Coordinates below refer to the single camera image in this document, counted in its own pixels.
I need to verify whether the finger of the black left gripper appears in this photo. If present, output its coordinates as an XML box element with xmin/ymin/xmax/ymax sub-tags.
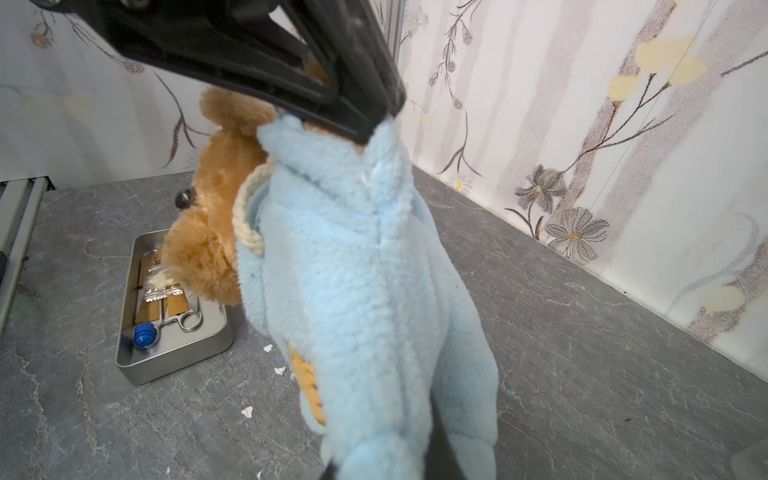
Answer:
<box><xmin>35</xmin><ymin>0</ymin><xmax>406</xmax><ymax>142</ymax></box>

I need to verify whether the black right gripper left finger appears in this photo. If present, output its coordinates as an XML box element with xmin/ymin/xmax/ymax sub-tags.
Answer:
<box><xmin>319</xmin><ymin>463</ymin><xmax>336</xmax><ymax>480</ymax></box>

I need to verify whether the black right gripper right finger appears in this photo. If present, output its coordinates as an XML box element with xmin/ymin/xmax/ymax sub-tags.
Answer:
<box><xmin>424</xmin><ymin>413</ymin><xmax>465</xmax><ymax>480</ymax></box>

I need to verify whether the light blue fleece hoodie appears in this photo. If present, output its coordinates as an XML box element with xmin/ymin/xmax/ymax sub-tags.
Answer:
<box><xmin>233</xmin><ymin>113</ymin><xmax>499</xmax><ymax>479</ymax></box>

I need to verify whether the brown teddy bear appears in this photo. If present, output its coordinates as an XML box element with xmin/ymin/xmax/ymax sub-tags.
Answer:
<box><xmin>160</xmin><ymin>56</ymin><xmax>367</xmax><ymax>428</ymax></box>

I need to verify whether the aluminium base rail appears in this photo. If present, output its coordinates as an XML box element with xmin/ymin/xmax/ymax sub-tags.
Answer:
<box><xmin>1</xmin><ymin>177</ymin><xmax>50</xmax><ymax>337</ymax></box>

